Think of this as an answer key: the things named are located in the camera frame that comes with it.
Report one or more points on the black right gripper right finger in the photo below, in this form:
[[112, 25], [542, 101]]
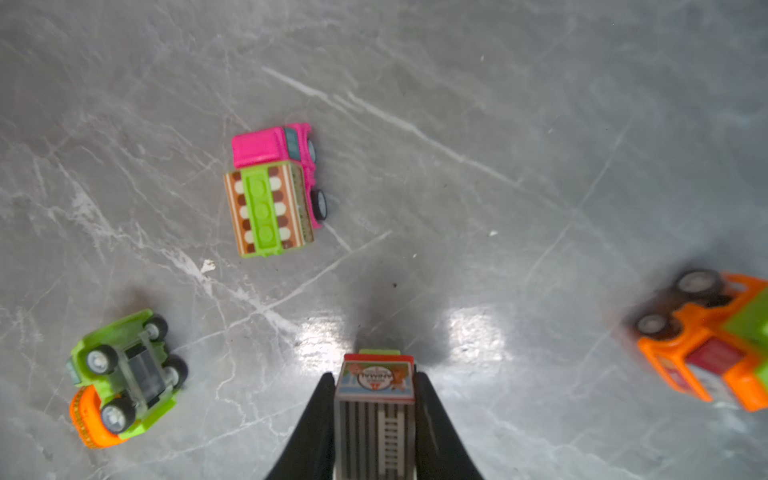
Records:
[[440, 453]]

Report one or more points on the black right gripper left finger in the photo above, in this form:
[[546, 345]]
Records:
[[310, 452]]

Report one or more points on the green grey toy truck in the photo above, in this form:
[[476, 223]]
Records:
[[374, 413]]

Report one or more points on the pink toy truck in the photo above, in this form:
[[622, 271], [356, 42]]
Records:
[[274, 201]]

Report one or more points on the green orange toy truck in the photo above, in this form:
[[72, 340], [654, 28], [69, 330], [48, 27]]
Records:
[[706, 336]]

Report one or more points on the orange green toy car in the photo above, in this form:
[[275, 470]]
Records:
[[126, 377]]

